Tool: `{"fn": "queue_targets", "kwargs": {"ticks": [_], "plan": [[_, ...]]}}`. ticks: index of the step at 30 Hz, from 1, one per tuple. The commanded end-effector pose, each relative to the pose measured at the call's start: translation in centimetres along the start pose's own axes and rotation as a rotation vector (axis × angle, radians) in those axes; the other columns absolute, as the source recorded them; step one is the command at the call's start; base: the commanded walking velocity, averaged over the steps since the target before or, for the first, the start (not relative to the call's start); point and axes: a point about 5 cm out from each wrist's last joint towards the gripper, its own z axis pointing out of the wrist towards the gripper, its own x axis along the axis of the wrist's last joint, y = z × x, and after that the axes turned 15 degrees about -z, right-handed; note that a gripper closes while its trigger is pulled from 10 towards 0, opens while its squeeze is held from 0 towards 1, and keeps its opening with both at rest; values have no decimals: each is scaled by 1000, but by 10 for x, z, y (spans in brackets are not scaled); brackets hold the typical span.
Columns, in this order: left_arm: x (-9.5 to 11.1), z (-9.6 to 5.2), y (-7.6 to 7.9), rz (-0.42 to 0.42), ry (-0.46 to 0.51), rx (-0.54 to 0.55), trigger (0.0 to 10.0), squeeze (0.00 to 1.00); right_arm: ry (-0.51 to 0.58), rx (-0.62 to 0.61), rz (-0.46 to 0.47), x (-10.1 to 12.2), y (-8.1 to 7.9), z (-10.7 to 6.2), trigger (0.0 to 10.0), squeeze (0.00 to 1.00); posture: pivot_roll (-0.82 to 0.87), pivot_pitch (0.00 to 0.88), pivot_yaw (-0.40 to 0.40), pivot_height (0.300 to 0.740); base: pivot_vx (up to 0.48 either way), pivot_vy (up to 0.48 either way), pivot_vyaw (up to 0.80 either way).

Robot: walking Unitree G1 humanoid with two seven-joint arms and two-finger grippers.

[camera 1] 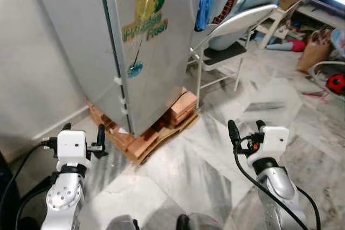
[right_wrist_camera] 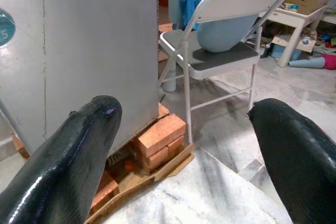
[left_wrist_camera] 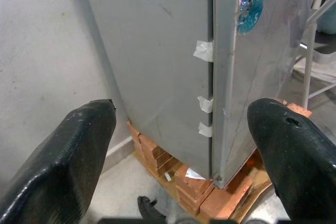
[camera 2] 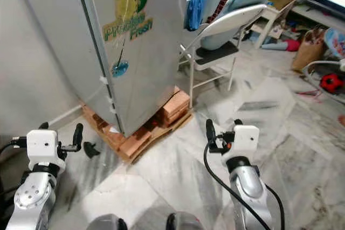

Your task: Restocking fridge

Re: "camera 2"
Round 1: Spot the silver fridge cabinet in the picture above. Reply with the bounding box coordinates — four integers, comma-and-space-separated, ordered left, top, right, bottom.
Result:
10, 0, 123, 137

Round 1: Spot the small black scrap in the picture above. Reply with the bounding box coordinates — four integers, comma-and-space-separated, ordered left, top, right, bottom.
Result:
83, 141, 101, 159

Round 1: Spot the orange brick base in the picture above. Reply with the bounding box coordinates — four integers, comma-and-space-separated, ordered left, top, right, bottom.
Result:
81, 87, 194, 164

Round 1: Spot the grey left robot leg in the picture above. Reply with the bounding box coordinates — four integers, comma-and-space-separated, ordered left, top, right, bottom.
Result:
86, 214, 130, 230

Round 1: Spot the grey robot leg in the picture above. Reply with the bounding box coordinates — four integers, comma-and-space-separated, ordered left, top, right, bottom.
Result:
86, 214, 130, 230
165, 212, 206, 230

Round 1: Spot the grey right robot leg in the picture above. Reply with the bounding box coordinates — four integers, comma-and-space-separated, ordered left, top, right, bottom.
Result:
165, 212, 206, 230

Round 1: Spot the pink and blue toy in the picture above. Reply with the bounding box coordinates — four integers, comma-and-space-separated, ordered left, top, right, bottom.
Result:
261, 39, 301, 53

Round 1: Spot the brown paper bag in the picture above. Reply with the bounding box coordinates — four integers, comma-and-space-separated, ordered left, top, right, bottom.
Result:
291, 28, 326, 73

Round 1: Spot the red ladybird ball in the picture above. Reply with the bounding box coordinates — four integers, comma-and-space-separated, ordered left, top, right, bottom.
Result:
319, 73, 345, 94

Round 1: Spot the white folding chair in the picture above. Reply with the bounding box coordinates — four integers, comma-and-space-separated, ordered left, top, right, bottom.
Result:
179, 0, 271, 108

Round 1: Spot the small white table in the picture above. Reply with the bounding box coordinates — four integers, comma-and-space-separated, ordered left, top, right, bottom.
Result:
248, 0, 298, 48

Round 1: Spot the blue cloth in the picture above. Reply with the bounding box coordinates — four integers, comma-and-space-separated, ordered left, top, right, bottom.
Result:
185, 0, 208, 31

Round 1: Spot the baby bouncer with printed seat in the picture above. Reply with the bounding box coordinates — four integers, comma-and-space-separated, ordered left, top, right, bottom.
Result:
301, 27, 345, 105

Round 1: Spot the white television shelf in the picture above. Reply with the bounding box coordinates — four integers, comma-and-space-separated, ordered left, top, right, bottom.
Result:
290, 1, 345, 32

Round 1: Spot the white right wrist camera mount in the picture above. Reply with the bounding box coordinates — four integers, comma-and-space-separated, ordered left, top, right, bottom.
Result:
226, 125, 260, 167

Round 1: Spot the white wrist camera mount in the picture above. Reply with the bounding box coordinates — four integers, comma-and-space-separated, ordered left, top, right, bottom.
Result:
226, 125, 260, 167
27, 129, 66, 169

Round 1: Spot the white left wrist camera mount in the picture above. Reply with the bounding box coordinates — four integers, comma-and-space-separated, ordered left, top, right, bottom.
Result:
27, 129, 66, 169

